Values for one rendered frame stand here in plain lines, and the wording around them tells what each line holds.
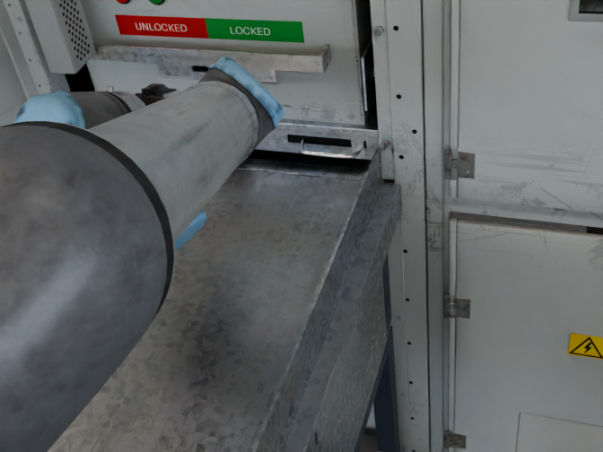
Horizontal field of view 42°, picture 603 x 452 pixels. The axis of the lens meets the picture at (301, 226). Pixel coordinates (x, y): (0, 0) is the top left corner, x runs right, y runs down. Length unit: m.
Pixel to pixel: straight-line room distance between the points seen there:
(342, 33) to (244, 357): 0.50
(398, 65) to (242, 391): 0.51
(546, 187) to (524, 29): 0.26
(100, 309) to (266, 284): 0.84
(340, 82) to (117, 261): 0.97
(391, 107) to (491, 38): 0.20
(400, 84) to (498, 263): 0.35
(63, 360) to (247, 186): 1.04
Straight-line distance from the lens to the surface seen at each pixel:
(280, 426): 0.95
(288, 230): 1.22
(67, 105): 0.87
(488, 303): 1.41
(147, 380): 1.06
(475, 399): 1.62
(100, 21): 1.39
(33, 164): 0.32
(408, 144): 1.24
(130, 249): 0.32
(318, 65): 1.21
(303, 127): 1.31
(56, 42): 1.30
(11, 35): 1.43
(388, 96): 1.20
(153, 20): 1.33
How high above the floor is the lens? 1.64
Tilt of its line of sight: 40 degrees down
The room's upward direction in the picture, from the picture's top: 9 degrees counter-clockwise
